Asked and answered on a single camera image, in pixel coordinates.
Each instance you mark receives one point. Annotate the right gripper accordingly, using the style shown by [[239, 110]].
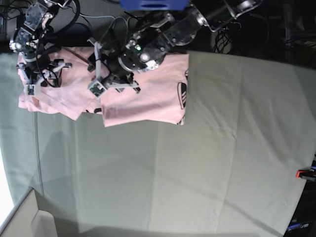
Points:
[[49, 75]]

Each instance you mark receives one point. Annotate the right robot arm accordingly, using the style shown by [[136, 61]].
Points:
[[29, 42]]

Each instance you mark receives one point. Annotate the pink t-shirt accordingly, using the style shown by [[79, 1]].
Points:
[[162, 96]]

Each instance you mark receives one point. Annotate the blue box top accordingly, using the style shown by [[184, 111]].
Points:
[[150, 5]]

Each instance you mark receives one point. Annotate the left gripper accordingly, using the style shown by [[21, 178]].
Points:
[[105, 79]]

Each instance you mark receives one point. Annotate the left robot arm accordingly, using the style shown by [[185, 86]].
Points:
[[154, 36]]

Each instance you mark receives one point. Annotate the green table cloth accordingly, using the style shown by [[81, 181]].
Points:
[[229, 171]]

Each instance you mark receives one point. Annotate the red side clamp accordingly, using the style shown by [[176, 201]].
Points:
[[308, 175]]

